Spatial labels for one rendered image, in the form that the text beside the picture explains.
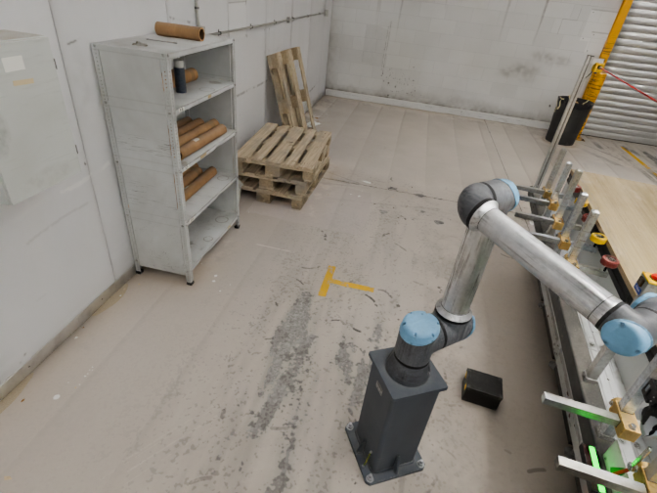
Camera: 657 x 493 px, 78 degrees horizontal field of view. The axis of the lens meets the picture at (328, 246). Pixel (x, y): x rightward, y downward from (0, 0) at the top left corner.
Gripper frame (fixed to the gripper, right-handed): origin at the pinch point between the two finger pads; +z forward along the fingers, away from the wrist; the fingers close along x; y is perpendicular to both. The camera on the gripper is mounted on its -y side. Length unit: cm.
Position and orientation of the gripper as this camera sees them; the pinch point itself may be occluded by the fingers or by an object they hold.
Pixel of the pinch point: (647, 435)
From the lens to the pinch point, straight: 149.5
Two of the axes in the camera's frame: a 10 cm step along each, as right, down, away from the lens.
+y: 3.1, -5.0, 8.1
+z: -1.0, 8.3, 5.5
